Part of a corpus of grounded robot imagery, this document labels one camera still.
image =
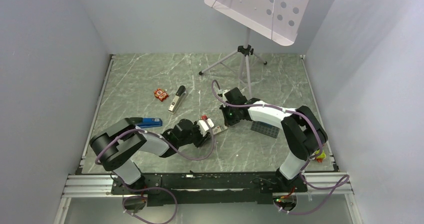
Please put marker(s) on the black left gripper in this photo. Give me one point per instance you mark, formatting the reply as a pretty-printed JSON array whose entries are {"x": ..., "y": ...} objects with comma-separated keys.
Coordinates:
[{"x": 202, "y": 139}]

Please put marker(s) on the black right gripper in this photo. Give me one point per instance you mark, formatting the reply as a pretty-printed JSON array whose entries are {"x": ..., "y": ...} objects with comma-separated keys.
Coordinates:
[{"x": 228, "y": 121}]

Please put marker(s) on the black silver stapler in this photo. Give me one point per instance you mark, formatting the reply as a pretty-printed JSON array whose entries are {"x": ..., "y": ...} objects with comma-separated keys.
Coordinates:
[{"x": 178, "y": 99}]

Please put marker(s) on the white staple box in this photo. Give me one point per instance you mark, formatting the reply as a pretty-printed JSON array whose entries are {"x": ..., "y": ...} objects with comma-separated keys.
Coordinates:
[{"x": 218, "y": 129}]

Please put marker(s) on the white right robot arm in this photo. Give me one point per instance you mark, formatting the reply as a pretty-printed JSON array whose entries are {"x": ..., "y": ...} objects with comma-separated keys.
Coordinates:
[{"x": 303, "y": 132}]

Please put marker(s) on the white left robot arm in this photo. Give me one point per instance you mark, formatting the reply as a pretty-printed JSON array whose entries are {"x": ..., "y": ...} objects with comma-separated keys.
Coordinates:
[{"x": 115, "y": 145}]

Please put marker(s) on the blue black stapler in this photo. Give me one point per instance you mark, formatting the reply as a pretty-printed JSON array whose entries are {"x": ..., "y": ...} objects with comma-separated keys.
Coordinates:
[{"x": 146, "y": 122}]

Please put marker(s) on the dark grey lego baseplate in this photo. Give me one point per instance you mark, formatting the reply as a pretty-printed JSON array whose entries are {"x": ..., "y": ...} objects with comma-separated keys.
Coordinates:
[{"x": 265, "y": 129}]

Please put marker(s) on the red cartoon eraser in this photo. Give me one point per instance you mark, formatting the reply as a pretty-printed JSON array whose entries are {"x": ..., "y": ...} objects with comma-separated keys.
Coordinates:
[{"x": 161, "y": 94}]

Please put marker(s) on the colourful lego toy car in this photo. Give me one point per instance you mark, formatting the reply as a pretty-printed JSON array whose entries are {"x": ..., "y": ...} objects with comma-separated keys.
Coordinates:
[{"x": 320, "y": 156}]

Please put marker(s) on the white perforated music stand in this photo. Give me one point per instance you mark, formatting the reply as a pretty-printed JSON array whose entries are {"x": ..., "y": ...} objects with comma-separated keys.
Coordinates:
[{"x": 277, "y": 20}]

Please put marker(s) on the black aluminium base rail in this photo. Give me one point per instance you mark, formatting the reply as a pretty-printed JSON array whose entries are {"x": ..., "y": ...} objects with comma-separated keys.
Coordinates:
[{"x": 206, "y": 188}]

